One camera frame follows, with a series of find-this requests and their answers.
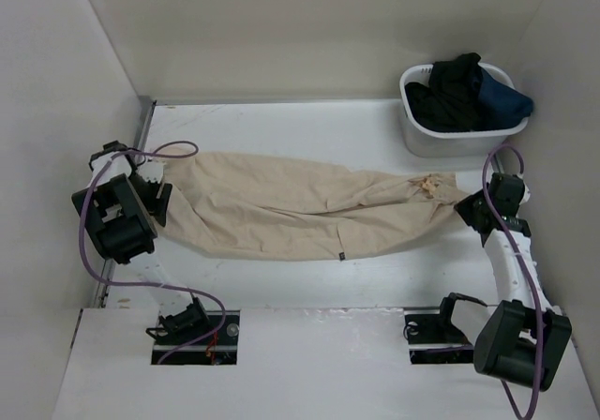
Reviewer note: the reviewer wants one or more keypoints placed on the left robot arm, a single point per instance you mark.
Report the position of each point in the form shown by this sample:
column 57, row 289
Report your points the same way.
column 120, row 211

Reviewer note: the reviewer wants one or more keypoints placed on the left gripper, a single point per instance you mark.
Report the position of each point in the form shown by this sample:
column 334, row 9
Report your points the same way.
column 157, row 206

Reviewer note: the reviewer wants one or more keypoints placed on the beige trousers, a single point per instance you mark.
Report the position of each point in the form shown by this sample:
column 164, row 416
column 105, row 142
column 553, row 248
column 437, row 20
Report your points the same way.
column 253, row 207

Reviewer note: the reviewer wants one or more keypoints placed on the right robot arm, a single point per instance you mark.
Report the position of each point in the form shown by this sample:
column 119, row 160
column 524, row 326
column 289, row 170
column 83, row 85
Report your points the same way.
column 504, row 341

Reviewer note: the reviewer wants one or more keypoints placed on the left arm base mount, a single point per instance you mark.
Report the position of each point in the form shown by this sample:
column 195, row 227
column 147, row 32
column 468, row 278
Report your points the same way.
column 218, row 349

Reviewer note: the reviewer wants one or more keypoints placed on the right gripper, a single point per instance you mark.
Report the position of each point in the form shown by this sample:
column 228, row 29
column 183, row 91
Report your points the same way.
column 463, row 207

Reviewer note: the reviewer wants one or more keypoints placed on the dark blue garment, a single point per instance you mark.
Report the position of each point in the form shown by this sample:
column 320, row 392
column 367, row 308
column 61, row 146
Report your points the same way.
column 499, row 106

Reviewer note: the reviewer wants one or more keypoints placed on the black garment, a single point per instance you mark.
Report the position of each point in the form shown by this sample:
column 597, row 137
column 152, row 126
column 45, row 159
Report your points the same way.
column 449, row 101

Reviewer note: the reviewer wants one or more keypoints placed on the white laundry basket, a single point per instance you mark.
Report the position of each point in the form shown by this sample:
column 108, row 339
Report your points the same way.
column 426, row 143

